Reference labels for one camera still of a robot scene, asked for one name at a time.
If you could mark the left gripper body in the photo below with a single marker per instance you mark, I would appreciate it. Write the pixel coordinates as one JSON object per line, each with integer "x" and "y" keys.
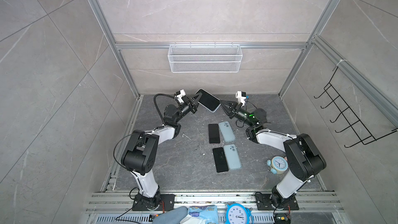
{"x": 187, "y": 107}

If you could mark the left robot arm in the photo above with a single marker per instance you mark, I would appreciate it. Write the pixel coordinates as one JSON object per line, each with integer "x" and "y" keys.
{"x": 139, "y": 154}

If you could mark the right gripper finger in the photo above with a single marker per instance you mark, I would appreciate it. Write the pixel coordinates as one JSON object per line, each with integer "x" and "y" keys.
{"x": 226, "y": 103}
{"x": 227, "y": 110}

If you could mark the blue wet wipes pack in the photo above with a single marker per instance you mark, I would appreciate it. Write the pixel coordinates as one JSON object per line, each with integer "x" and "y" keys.
{"x": 201, "y": 215}

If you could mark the aluminium rail front frame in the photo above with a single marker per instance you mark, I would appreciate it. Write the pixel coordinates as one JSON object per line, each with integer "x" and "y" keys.
{"x": 116, "y": 207}

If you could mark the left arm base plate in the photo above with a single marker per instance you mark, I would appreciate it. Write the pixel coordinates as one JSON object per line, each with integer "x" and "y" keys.
{"x": 164, "y": 203}

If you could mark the black wire hook rack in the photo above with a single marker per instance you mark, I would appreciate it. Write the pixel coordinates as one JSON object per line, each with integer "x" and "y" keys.
{"x": 353, "y": 121}

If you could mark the small blue white cup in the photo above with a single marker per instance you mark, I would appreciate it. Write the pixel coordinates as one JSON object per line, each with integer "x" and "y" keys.
{"x": 277, "y": 165}

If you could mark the grey-green phone case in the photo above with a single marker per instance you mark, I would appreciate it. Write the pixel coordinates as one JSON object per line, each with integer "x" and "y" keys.
{"x": 232, "y": 157}

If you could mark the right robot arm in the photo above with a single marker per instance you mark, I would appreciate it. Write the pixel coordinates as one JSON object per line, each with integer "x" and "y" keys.
{"x": 303, "y": 158}

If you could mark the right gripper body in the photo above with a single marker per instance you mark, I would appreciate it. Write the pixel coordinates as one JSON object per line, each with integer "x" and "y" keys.
{"x": 240, "y": 114}

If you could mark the white wire mesh basket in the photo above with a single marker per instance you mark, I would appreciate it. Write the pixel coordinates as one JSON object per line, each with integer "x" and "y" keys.
{"x": 205, "y": 58}

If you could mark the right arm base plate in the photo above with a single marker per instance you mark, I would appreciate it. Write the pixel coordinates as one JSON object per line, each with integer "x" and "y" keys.
{"x": 264, "y": 202}

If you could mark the blue alarm clock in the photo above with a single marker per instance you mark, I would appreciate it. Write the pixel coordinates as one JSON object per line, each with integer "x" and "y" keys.
{"x": 238, "y": 214}

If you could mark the grey-blue cloth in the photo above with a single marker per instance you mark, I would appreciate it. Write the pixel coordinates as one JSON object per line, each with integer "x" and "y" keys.
{"x": 172, "y": 217}

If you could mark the black phone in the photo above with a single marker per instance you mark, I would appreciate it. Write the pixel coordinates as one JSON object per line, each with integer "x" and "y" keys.
{"x": 209, "y": 101}
{"x": 213, "y": 133}

